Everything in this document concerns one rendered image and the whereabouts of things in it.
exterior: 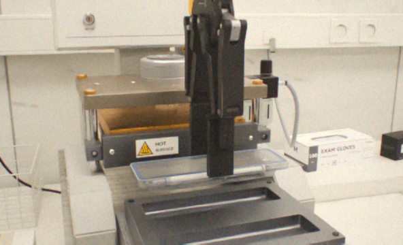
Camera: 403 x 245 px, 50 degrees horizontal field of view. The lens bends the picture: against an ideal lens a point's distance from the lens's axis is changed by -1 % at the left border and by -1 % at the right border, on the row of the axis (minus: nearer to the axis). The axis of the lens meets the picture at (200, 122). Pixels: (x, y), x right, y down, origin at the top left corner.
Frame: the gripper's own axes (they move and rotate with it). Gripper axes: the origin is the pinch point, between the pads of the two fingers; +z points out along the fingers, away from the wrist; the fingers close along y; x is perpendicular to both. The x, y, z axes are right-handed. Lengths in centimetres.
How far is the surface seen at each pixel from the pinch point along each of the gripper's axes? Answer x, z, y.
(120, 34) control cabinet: -4.7, -10.3, -34.0
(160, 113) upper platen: -1.1, 1.3, -19.9
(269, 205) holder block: 6.0, 7.4, 4.2
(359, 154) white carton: 63, 25, -49
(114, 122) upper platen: -8.8, 1.3, -16.5
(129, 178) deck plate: -5.4, 14.3, -26.1
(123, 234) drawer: -10.8, 9.9, 0.8
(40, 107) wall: -20, 12, -77
